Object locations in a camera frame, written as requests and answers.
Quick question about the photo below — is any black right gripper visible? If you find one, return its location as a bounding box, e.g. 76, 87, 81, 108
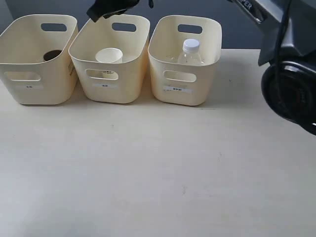
86, 0, 139, 22

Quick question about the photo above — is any white paper cup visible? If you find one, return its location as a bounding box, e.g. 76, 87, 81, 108
95, 47, 123, 76

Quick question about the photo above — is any brown wooden cup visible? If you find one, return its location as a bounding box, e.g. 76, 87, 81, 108
43, 50, 62, 61

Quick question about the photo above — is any clear bottle white cap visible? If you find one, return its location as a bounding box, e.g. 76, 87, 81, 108
177, 39, 204, 66

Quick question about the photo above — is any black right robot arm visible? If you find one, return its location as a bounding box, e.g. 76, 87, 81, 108
236, 0, 316, 134

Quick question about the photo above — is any cream bin paper label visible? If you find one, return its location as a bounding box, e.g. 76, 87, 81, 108
69, 14, 150, 104

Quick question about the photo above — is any cream bin plastic label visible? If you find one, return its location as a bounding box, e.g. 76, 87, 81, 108
148, 15, 222, 106

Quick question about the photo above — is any cream bin wood label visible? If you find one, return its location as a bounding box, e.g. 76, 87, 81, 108
0, 14, 79, 105

